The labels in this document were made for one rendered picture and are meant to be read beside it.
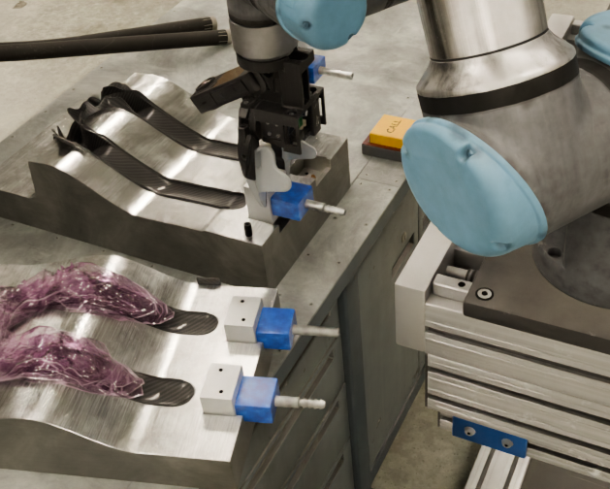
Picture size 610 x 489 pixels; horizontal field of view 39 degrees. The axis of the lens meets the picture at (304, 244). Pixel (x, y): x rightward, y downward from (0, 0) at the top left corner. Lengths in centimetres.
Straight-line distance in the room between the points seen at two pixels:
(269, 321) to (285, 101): 26
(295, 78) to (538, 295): 37
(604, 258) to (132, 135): 75
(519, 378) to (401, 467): 106
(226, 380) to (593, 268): 41
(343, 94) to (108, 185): 51
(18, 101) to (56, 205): 218
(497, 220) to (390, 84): 98
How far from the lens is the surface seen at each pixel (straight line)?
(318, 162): 125
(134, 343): 104
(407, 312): 90
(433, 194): 66
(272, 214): 112
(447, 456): 197
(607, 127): 66
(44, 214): 134
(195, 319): 107
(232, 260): 115
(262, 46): 97
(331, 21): 84
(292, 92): 100
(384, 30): 176
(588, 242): 78
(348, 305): 139
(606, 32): 72
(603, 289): 79
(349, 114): 150
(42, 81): 356
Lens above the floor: 159
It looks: 40 degrees down
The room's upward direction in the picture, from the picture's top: 6 degrees counter-clockwise
